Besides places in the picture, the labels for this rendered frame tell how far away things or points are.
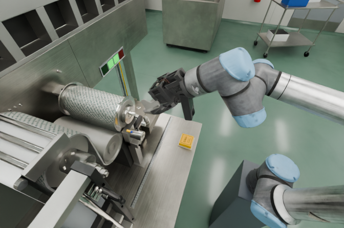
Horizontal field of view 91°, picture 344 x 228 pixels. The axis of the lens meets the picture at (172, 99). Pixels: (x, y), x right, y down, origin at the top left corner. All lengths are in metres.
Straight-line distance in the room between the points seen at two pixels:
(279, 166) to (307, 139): 1.82
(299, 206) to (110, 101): 0.69
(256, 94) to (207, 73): 0.13
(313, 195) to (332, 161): 1.95
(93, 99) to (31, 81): 0.23
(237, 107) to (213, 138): 1.73
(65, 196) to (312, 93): 0.58
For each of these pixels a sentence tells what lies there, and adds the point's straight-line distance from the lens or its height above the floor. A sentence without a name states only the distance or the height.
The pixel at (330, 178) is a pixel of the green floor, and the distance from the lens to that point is 2.47.
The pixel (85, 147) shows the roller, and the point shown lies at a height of 1.31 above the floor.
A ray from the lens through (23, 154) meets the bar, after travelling 0.50.
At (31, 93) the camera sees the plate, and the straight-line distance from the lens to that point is 0.83.
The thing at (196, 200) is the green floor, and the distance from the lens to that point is 1.85.
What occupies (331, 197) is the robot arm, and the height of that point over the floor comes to 1.30.
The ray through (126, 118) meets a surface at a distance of 0.68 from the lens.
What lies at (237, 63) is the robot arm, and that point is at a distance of 0.37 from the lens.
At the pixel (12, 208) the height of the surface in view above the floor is 0.99.
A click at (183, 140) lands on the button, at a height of 0.92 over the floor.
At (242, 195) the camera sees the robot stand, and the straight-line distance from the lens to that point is 0.97.
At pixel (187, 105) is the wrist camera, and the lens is 0.50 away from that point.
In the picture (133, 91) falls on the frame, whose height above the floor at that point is 0.54.
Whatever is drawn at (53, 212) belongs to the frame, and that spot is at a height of 1.44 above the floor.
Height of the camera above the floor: 1.78
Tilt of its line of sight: 46 degrees down
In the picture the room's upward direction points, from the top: straight up
